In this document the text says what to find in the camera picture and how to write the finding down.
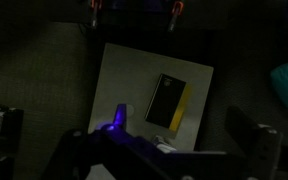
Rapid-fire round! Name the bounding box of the black equipment case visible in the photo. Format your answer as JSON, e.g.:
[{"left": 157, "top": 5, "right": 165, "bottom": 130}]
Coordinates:
[{"left": 0, "top": 102, "right": 25, "bottom": 158}]

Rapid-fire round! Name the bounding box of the black book with yellow edge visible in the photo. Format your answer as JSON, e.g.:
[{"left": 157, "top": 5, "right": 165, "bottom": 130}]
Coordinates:
[{"left": 144, "top": 73, "right": 191, "bottom": 133}]

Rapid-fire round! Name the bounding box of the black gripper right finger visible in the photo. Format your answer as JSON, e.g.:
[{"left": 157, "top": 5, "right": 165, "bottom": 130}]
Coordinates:
[{"left": 226, "top": 105, "right": 284, "bottom": 180}]

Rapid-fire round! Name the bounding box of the orange handled clamp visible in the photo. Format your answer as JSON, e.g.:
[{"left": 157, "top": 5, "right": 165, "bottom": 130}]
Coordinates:
[
  {"left": 167, "top": 0, "right": 185, "bottom": 33},
  {"left": 89, "top": 0, "right": 102, "bottom": 30}
]

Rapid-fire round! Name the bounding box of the white container lid with button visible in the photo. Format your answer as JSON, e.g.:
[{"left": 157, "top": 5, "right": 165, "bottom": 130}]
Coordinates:
[{"left": 151, "top": 134, "right": 179, "bottom": 155}]

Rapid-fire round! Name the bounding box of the small round glass coaster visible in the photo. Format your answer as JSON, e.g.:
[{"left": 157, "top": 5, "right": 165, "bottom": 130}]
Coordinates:
[{"left": 125, "top": 104, "right": 136, "bottom": 118}]

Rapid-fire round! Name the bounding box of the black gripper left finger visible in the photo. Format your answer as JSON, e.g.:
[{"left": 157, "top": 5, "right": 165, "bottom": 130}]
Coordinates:
[{"left": 42, "top": 103, "right": 142, "bottom": 180}]

